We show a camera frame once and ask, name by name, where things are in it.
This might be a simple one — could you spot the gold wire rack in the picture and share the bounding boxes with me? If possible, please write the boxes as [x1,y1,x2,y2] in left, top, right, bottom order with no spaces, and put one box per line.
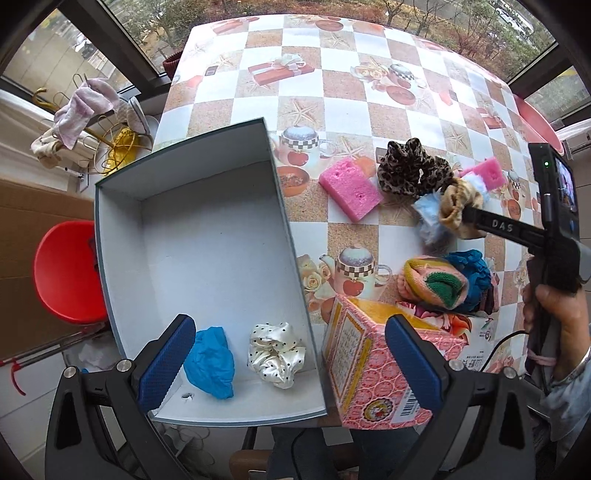
[34,74,153,177]

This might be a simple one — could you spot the dark leopard print scrunchie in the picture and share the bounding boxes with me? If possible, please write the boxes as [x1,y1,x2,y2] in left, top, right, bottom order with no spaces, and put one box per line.
[378,138,455,197]

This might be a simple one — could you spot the white polka dot scrunchie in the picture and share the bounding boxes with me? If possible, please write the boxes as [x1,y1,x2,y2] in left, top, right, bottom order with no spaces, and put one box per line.
[248,322,308,389]

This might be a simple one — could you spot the cream cloth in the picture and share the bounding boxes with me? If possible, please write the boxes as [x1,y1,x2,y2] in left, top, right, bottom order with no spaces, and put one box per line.
[31,129,65,169]

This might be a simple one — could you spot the tan leopard print scrunchie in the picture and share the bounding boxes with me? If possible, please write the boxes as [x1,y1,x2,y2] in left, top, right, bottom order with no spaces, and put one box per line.
[438,179,485,240]

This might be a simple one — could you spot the checked printed tablecloth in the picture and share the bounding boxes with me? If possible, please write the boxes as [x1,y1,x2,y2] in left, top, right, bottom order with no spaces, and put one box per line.
[152,14,568,430]

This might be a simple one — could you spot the blue crumpled cloth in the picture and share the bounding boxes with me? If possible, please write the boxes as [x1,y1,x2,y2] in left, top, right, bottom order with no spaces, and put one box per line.
[183,326,235,400]

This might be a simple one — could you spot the person's right forearm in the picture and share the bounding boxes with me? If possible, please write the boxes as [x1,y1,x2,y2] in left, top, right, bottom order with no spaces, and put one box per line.
[539,346,591,464]

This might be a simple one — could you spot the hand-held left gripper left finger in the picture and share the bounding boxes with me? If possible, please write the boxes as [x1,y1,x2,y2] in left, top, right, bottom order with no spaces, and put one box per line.
[45,314,197,480]

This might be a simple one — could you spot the brown cardboard sheet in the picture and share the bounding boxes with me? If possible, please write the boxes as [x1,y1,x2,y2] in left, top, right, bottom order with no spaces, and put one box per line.
[0,178,100,365]

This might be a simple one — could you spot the pink patterned carton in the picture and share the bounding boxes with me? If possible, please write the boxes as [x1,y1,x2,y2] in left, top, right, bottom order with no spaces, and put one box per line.
[322,295,467,430]

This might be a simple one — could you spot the blue crinkled scrunchie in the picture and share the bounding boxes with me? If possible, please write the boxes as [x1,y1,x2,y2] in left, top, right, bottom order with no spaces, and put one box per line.
[445,249,492,315]

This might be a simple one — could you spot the black cable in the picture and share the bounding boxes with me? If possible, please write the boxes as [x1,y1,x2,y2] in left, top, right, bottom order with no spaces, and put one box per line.
[479,330,529,372]

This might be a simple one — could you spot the pink green sock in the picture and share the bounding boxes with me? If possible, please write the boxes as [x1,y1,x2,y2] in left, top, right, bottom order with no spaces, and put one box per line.
[397,256,471,309]

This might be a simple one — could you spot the pink white cloth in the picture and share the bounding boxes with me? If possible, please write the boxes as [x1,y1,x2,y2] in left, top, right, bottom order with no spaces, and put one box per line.
[53,78,121,149]

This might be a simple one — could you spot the person's right hand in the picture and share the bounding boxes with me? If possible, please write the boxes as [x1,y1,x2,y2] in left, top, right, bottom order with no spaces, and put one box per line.
[522,277,591,384]

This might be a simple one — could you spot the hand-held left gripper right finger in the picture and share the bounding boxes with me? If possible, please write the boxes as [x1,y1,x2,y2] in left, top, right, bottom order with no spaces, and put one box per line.
[385,314,550,480]

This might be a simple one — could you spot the grey cardboard box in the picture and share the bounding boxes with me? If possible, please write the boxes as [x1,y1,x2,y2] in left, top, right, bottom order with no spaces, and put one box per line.
[93,117,329,428]

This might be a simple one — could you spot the pink sponge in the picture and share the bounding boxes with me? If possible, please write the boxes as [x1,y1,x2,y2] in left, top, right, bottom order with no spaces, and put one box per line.
[462,156,505,190]
[318,158,385,223]

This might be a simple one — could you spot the red plastic stool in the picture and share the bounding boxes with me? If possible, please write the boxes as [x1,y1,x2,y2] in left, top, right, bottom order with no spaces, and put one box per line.
[34,220,112,326]

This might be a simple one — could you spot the dark pink cloth item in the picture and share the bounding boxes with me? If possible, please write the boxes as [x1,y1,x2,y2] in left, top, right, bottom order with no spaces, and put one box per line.
[478,272,500,315]

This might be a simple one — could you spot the light blue fluffy scrunchie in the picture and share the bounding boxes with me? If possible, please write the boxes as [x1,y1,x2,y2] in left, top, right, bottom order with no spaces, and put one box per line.
[412,173,485,246]

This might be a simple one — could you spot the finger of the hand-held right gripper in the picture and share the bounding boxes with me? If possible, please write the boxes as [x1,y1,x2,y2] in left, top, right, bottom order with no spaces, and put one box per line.
[461,204,551,241]

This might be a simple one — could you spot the pink plastic basin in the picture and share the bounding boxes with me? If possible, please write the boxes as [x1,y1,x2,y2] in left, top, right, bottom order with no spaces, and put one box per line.
[512,92,564,155]

